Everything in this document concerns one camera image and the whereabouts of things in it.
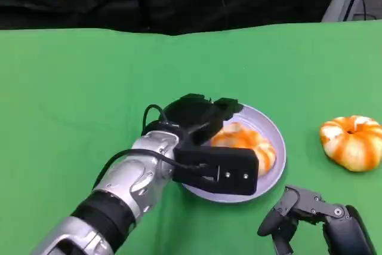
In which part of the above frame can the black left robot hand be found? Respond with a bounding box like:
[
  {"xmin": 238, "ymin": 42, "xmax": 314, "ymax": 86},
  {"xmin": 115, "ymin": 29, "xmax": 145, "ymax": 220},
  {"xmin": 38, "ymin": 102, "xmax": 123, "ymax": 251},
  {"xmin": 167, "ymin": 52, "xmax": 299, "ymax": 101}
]
[{"xmin": 159, "ymin": 93, "xmax": 243, "ymax": 148}]

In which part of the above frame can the orange and white bread roll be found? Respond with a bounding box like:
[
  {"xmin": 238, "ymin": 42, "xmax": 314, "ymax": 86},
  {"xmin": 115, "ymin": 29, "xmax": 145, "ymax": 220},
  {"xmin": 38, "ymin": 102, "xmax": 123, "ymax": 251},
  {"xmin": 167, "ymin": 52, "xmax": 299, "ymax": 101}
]
[
  {"xmin": 210, "ymin": 122, "xmax": 277, "ymax": 178},
  {"xmin": 319, "ymin": 115, "xmax": 382, "ymax": 173}
]

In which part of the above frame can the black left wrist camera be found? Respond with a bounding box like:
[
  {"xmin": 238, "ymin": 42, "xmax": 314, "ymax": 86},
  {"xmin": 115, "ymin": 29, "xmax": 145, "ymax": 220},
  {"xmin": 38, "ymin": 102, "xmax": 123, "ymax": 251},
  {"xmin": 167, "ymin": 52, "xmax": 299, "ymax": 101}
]
[{"xmin": 172, "ymin": 144, "xmax": 260, "ymax": 195}]

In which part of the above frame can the black long arm cable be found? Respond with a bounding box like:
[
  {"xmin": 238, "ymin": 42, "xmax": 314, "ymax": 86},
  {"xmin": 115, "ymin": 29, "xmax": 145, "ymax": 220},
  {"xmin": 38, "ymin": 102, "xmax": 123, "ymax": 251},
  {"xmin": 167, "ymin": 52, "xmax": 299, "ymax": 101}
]
[{"xmin": 91, "ymin": 148, "xmax": 210, "ymax": 192}]

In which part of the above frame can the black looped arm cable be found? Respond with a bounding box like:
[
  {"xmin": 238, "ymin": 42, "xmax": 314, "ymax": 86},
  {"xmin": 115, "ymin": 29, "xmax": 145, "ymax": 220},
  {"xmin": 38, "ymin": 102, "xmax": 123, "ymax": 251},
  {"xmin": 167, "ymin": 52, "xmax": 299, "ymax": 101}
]
[{"xmin": 141, "ymin": 104, "xmax": 211, "ymax": 137}]

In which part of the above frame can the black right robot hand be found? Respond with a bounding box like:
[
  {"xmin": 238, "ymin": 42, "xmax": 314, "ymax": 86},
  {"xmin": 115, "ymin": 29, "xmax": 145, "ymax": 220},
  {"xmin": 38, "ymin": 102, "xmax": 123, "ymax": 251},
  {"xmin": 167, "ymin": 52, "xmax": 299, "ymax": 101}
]
[{"xmin": 257, "ymin": 185, "xmax": 377, "ymax": 255}]

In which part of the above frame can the green table cloth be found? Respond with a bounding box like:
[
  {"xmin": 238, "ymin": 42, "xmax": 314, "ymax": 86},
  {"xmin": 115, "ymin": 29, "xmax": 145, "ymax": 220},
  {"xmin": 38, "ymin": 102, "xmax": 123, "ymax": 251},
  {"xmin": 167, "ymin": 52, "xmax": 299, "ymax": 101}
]
[{"xmin": 0, "ymin": 19, "xmax": 382, "ymax": 255}]

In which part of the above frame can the lilac plate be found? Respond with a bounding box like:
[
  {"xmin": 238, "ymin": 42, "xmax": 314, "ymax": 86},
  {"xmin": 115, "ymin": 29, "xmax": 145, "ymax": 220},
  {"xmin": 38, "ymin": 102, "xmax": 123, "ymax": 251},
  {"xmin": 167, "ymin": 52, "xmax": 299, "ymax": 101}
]
[{"xmin": 178, "ymin": 103, "xmax": 288, "ymax": 205}]

